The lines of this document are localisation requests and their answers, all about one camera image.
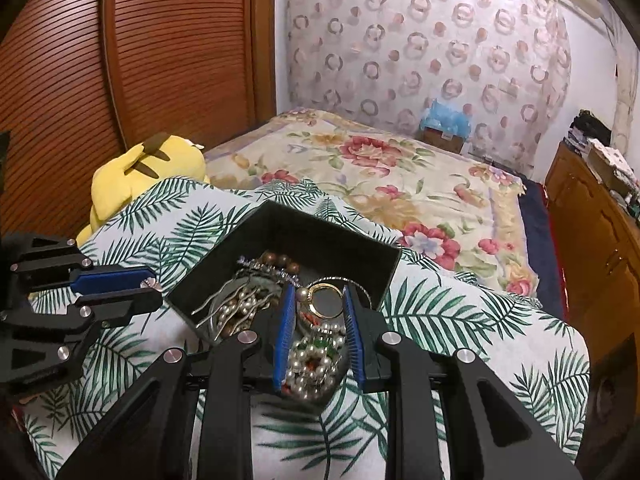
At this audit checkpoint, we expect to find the silver pearl hair comb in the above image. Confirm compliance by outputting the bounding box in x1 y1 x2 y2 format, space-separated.
192 280 281 342

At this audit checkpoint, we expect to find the small brown cardboard box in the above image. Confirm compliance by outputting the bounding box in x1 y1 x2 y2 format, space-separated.
422 127 466 154

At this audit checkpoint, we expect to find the open box with white cloth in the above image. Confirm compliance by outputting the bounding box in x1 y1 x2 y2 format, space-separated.
585 137 640 196

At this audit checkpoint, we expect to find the ring-patterned sheer curtain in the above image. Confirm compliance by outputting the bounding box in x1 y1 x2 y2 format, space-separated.
275 0 573 181

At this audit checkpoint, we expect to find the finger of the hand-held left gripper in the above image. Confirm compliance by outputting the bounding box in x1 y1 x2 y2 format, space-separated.
10 234 157 295
0 285 164 396

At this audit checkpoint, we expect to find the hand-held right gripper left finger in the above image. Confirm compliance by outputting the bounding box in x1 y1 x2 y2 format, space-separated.
56 284 297 480

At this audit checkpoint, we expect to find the black cardboard box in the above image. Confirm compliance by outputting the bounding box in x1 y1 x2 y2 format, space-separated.
165 201 403 413

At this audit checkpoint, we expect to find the blue plastic bag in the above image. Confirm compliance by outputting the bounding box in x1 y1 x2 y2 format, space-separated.
419 97 473 138

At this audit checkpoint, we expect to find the stack of folded clothes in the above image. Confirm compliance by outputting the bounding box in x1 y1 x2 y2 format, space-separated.
567 109 613 153

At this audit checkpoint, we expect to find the yellow plush toy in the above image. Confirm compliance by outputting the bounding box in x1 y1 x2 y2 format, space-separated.
75 132 211 243

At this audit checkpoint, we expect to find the gold bangle ring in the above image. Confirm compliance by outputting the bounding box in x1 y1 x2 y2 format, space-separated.
305 282 347 320

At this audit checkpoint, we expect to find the white lace curtain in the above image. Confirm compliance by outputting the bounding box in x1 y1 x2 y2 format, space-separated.
612 10 640 161

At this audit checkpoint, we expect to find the thin silver bangle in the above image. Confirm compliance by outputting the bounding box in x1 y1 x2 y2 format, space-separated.
310 276 373 311

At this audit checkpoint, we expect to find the dark blue sheet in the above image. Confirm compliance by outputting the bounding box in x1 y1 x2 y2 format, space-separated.
517 175 566 311

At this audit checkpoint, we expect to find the crystal hair pin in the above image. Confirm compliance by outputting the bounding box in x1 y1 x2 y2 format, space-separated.
237 256 301 286

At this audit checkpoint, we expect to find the slatted wooden wardrobe door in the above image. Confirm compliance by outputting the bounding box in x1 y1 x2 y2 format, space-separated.
0 0 277 241

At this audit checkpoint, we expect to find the dark wooden bead bracelet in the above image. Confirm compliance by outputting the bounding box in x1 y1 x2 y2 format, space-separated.
260 251 301 275

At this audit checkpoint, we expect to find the wooden cabinet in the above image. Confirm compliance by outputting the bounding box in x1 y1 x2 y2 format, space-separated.
544 141 640 361

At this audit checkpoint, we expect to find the round pearl necklace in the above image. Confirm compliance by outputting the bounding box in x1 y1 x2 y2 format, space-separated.
284 322 349 402

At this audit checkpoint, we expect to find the floral quilt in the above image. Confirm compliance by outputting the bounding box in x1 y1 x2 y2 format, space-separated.
205 109 541 306

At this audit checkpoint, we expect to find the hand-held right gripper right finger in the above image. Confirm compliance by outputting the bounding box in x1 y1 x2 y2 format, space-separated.
341 284 584 480

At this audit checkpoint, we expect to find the leaf-print blanket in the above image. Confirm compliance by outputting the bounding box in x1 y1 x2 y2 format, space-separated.
22 177 591 480

